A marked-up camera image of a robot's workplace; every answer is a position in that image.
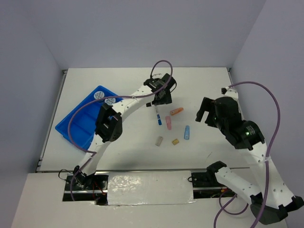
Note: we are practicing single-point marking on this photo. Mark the blue cleaning gel jar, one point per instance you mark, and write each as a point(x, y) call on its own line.
point(98, 95)

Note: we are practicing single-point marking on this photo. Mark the grey eraser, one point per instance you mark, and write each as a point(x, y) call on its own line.
point(159, 140)

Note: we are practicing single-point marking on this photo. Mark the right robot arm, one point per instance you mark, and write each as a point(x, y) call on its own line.
point(270, 200)

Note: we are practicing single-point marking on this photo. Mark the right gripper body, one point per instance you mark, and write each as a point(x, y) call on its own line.
point(219, 121)

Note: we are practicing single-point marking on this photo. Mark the small tan eraser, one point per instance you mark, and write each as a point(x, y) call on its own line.
point(176, 141)

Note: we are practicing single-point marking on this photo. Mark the light blue correction tape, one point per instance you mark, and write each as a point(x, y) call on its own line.
point(187, 132)

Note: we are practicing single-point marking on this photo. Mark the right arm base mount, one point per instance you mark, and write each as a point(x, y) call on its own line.
point(205, 186)

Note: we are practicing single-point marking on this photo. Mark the blue white whiteboard marker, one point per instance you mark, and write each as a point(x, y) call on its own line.
point(158, 115)

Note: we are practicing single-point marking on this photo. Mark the silver foil sheet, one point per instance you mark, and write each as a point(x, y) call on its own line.
point(149, 188)

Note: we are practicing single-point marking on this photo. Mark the orange correction tape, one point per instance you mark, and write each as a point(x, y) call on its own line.
point(176, 111)

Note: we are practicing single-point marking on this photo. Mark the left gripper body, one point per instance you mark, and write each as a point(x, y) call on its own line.
point(165, 99)

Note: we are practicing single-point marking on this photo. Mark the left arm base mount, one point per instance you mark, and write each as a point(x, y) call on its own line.
point(95, 191)

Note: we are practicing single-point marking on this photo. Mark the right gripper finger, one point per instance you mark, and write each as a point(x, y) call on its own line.
point(211, 119)
point(204, 107)

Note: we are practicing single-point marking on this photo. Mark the pink correction tape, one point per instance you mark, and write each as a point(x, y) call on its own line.
point(168, 122)

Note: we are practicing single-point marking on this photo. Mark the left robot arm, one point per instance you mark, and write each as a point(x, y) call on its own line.
point(109, 123)

